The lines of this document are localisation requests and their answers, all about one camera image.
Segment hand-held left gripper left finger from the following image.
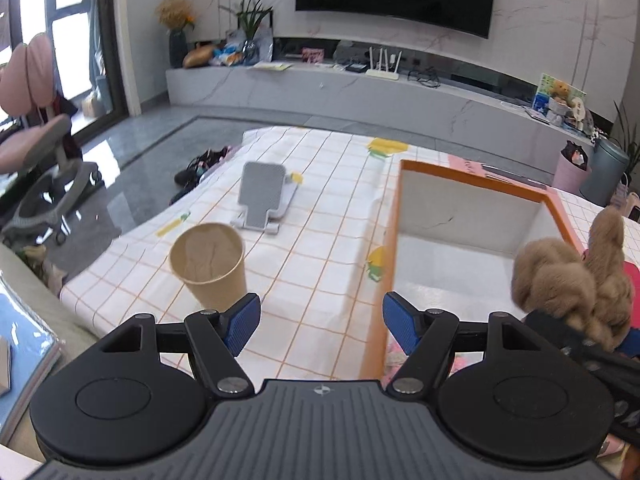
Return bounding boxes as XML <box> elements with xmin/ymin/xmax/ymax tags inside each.
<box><xmin>97</xmin><ymin>292</ymin><xmax>262</xmax><ymax>397</ymax></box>

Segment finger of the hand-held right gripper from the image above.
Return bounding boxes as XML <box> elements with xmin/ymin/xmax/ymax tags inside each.
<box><xmin>525</xmin><ymin>310</ymin><xmax>640</xmax><ymax>400</ymax></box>

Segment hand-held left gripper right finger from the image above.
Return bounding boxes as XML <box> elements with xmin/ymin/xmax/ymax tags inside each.
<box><xmin>382</xmin><ymin>291</ymin><xmax>546</xmax><ymax>397</ymax></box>

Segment brown fuzzy plush toy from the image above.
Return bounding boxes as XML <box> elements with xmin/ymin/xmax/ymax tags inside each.
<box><xmin>510</xmin><ymin>207</ymin><xmax>633</xmax><ymax>353</ymax></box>

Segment orange-rimmed white storage box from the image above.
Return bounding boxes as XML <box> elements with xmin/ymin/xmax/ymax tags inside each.
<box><xmin>360</xmin><ymin>159</ymin><xmax>587</xmax><ymax>382</ymax></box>

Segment brown paper cup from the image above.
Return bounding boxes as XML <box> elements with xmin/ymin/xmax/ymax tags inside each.
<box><xmin>169</xmin><ymin>222</ymin><xmax>248</xmax><ymax>312</ymax></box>

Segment checkered lemon-print tablecloth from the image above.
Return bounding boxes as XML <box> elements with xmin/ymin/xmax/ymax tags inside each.
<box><xmin>60</xmin><ymin>125</ymin><xmax>640</xmax><ymax>382</ymax></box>

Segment grey and white phone stand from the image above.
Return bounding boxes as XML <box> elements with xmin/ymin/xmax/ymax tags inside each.
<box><xmin>231</xmin><ymin>161</ymin><xmax>302</xmax><ymax>235</ymax></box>

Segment pink bin with black bag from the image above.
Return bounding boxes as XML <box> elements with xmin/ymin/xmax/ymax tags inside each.
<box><xmin>554</xmin><ymin>141</ymin><xmax>594</xmax><ymax>195</ymax></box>

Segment black shoes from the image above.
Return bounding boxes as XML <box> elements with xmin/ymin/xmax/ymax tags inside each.
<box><xmin>170</xmin><ymin>146</ymin><xmax>234</xmax><ymax>206</ymax></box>

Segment grey round trash can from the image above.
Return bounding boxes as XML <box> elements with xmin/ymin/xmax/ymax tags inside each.
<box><xmin>580</xmin><ymin>137</ymin><xmax>631</xmax><ymax>206</ymax></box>

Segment tall leafy floor plant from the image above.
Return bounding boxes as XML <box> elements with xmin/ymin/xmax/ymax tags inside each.
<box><xmin>606</xmin><ymin>100</ymin><xmax>640</xmax><ymax>173</ymax></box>

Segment blue folder stack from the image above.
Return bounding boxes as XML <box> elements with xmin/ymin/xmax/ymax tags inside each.
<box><xmin>0</xmin><ymin>275</ymin><xmax>64</xmax><ymax>447</ymax></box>

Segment small brown teddy bear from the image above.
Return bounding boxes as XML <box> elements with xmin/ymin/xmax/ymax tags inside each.
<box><xmin>550</xmin><ymin>80</ymin><xmax>574</xmax><ymax>107</ymax></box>

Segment white marble television console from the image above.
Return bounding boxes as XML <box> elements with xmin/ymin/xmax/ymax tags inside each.
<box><xmin>165</xmin><ymin>61</ymin><xmax>617</xmax><ymax>162</ymax></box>

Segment green and white display card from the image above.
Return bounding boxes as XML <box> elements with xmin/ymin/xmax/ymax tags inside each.
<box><xmin>532</xmin><ymin>72</ymin><xmax>587</xmax><ymax>113</ymax></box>

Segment white router with antennas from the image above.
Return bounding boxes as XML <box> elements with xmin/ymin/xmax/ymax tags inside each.
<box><xmin>365</xmin><ymin>46</ymin><xmax>405</xmax><ymax>79</ymax></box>

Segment shiny brown bag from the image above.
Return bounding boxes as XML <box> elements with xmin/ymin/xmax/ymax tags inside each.
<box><xmin>182</xmin><ymin>42</ymin><xmax>219</xmax><ymax>70</ymax></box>

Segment pile of plastic snack bags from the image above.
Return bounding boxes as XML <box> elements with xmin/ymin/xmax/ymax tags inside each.
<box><xmin>210</xmin><ymin>30</ymin><xmax>274</xmax><ymax>67</ymax></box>

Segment pink swivel chair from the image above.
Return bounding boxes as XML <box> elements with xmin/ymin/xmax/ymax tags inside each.
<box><xmin>0</xmin><ymin>32</ymin><xmax>107</xmax><ymax>247</ymax></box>

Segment dark vase with yellow flowers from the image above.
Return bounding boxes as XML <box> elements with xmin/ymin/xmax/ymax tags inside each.
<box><xmin>156</xmin><ymin>0</ymin><xmax>197</xmax><ymax>69</ymax></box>

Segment green potted plant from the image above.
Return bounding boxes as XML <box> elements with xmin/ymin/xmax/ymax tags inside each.
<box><xmin>220</xmin><ymin>0</ymin><xmax>282</xmax><ymax>66</ymax></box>

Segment glass sliding door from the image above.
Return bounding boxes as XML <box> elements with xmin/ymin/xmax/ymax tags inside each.
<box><xmin>0</xmin><ymin>0</ymin><xmax>132</xmax><ymax>128</ymax></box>

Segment black cable bundle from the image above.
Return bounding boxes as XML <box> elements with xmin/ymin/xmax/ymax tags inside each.
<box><xmin>406</xmin><ymin>67</ymin><xmax>442</xmax><ymax>87</ymax></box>

